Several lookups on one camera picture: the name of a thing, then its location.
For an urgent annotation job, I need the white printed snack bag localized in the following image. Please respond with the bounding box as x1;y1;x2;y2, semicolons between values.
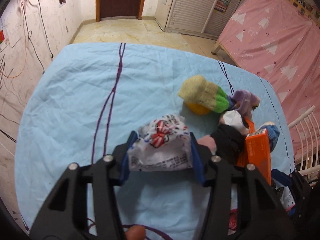
127;114;193;172

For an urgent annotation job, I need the small orange plastic bowl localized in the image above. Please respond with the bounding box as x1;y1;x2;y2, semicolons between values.
185;102;211;115

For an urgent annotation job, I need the orange cardboard box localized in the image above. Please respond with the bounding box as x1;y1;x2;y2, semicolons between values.
236;118;271;185

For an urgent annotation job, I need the yellow green fuzzy sock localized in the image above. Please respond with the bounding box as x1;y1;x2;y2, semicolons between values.
178;75;230;113

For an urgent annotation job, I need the operator hand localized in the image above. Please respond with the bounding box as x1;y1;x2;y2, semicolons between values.
125;225;146;240

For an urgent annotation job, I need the pink fuzzy sock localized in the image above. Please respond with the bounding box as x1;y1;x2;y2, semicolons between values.
197;135;217;155

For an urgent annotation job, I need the black white sock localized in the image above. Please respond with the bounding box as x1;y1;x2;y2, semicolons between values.
210;110;249;165

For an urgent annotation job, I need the blue white sock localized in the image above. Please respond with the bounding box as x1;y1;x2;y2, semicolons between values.
258;121;280;152

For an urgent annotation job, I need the light blue bed sheet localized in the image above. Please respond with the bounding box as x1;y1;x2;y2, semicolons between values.
15;43;295;239

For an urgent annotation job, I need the white metal chair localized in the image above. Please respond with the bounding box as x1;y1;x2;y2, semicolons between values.
288;105;319;186

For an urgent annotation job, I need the pink tree-print bed cover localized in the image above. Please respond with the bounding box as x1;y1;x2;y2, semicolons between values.
217;0;319;123

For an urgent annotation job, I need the white louvered wardrobe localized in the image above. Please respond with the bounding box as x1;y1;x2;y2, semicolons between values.
155;0;244;39

